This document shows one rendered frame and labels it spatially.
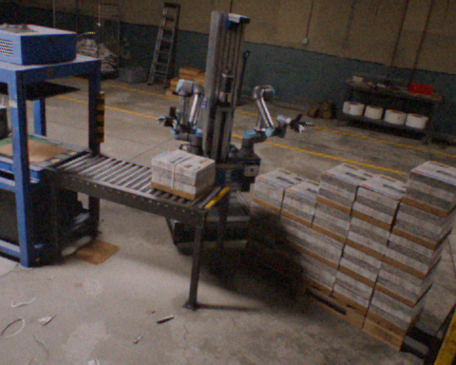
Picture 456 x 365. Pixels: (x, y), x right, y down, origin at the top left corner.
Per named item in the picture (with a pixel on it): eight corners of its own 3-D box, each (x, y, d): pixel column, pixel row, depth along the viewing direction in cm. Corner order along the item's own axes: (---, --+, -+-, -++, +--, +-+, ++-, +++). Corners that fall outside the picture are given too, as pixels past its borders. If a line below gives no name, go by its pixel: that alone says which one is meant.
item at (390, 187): (380, 175, 336) (381, 173, 336) (417, 187, 319) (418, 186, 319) (358, 185, 309) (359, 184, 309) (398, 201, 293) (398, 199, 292)
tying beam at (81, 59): (101, 70, 378) (102, 59, 374) (17, 86, 295) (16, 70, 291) (37, 58, 396) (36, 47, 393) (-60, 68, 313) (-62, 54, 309)
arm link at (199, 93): (208, 87, 386) (196, 138, 369) (196, 86, 387) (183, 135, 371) (207, 80, 375) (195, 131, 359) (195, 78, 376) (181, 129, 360)
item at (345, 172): (344, 163, 350) (345, 163, 350) (378, 175, 334) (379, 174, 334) (321, 173, 324) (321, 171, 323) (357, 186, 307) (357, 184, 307)
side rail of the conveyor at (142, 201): (205, 225, 309) (207, 210, 304) (202, 228, 304) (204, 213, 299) (47, 180, 346) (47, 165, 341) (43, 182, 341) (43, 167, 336)
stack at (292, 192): (267, 247, 425) (281, 166, 393) (382, 308, 358) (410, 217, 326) (241, 261, 397) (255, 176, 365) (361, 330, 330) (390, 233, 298)
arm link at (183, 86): (187, 144, 393) (193, 82, 372) (171, 141, 394) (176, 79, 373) (191, 140, 404) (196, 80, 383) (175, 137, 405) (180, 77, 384)
